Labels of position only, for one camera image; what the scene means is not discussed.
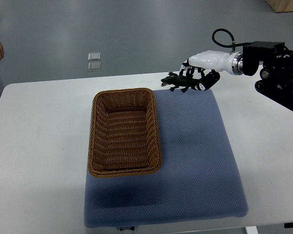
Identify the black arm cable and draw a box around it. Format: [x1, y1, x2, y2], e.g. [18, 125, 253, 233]
[211, 28, 250, 53]

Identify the metal floor plate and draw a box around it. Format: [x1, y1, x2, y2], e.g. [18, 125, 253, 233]
[88, 61, 101, 71]
[88, 52, 101, 61]

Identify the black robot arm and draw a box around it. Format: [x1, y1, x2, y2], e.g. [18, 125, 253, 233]
[242, 41, 293, 111]

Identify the lower metal floor plate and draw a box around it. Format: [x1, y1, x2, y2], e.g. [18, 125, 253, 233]
[88, 61, 101, 71]

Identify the brown wicker basket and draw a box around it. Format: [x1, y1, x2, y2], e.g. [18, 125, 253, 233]
[87, 88, 162, 178]

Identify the blue textured cushion mat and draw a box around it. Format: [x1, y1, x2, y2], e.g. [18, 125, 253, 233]
[84, 89, 248, 228]

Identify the upper metal floor plate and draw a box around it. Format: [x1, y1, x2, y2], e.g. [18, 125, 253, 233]
[88, 52, 101, 61]

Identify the wooden box corner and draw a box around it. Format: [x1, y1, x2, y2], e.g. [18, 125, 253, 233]
[266, 0, 293, 13]

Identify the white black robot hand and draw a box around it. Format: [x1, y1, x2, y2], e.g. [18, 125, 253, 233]
[179, 50, 243, 91]

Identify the dark toy crocodile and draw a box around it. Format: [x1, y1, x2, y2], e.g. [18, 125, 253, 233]
[161, 72, 200, 93]

